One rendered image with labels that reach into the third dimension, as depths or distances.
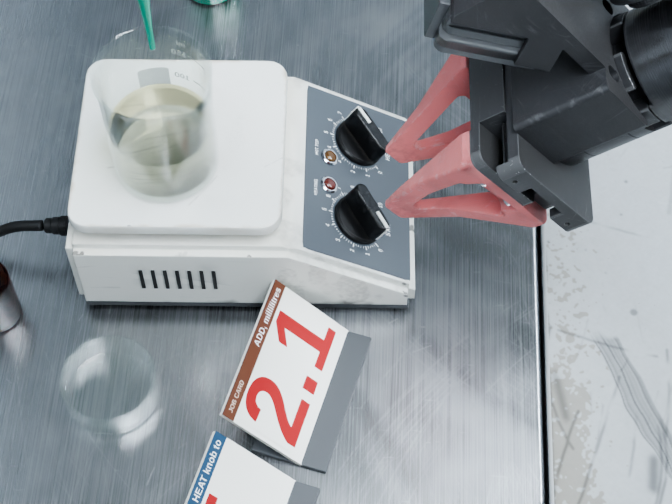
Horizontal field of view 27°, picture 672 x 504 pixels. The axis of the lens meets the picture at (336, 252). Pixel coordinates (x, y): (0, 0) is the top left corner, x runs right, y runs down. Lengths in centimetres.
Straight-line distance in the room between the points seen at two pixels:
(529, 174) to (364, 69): 32
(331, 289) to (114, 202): 14
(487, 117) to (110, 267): 25
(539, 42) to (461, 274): 27
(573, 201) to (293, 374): 21
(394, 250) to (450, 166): 16
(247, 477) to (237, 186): 16
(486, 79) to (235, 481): 26
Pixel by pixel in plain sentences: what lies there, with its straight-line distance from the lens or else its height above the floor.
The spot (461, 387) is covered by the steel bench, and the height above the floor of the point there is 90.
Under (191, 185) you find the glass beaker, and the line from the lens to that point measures 78.
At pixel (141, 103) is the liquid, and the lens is 79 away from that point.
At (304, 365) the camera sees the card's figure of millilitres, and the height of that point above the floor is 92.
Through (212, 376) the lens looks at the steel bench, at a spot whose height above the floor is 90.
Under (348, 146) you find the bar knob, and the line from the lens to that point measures 84.
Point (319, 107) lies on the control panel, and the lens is 85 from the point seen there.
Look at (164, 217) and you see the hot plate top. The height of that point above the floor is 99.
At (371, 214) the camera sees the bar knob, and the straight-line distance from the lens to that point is 81.
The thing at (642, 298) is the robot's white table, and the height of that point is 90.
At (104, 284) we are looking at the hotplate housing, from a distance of 83.
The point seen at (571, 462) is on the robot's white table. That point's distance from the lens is 81.
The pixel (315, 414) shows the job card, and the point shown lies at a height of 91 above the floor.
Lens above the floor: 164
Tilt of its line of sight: 58 degrees down
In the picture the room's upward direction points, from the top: straight up
